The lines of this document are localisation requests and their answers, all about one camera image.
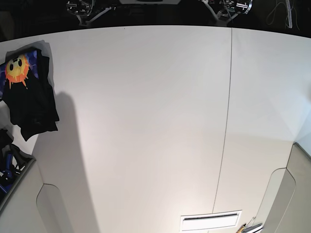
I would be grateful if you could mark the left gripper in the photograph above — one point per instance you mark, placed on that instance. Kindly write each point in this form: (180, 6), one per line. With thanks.
(224, 11)

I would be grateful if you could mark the tools at bottom edge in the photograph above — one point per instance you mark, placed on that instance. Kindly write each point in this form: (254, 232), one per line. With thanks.
(247, 228)

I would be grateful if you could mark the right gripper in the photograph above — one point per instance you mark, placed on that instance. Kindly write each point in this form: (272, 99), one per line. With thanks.
(87, 11)

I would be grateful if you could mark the black T-shirt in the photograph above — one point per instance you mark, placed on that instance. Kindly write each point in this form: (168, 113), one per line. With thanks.
(25, 89)

